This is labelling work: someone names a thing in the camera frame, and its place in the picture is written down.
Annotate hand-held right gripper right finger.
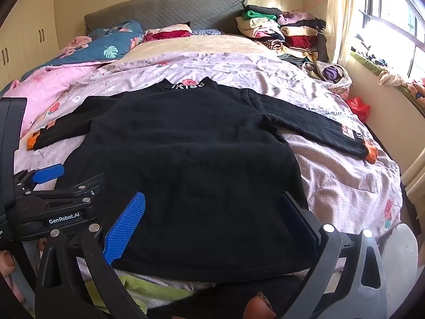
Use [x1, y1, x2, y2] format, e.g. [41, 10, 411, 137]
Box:
[280, 191, 390, 319]

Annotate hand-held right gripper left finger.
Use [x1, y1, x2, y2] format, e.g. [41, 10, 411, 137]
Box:
[35, 192, 148, 319]

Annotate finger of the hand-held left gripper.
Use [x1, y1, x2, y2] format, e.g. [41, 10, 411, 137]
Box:
[23, 172, 108, 207]
[15, 163, 66, 192]

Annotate black sweater with orange cuffs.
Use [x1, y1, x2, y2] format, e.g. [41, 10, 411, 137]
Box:
[27, 77, 379, 283]

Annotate clothes on windowsill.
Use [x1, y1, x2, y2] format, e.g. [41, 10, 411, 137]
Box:
[350, 33, 425, 107]

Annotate red folded clothes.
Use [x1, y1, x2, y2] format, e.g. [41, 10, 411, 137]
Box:
[143, 23, 193, 43]

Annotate pile of folded clothes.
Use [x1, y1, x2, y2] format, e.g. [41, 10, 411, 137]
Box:
[235, 5, 330, 64]

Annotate person's left hand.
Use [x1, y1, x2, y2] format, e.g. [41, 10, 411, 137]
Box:
[0, 251, 16, 278]

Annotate pink floral bed sheet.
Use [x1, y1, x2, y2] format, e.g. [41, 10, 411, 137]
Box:
[13, 51, 404, 308]

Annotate pink quilt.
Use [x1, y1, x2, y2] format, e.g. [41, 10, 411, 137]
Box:
[0, 63, 104, 137]

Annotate lime green jacket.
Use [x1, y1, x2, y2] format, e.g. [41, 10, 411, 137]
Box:
[84, 271, 197, 312]

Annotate cream wardrobe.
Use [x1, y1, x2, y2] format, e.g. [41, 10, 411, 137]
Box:
[0, 0, 61, 91]

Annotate blue leaf print quilt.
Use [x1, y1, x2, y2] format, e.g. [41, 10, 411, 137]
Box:
[50, 20, 145, 68]

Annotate red plastic bag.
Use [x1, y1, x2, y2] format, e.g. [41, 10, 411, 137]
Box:
[345, 96, 371, 123]

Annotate bag with purple clothing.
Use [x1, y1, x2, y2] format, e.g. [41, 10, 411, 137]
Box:
[301, 60, 353, 91]

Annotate cream bed cover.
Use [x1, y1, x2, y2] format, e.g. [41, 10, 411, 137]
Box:
[121, 33, 278, 64]

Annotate grey quilted headboard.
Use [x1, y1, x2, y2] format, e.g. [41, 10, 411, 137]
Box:
[84, 0, 250, 38]

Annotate cream curtain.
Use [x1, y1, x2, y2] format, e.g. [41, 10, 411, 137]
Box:
[324, 0, 370, 71]

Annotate window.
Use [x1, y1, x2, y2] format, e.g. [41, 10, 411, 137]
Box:
[352, 0, 425, 83]

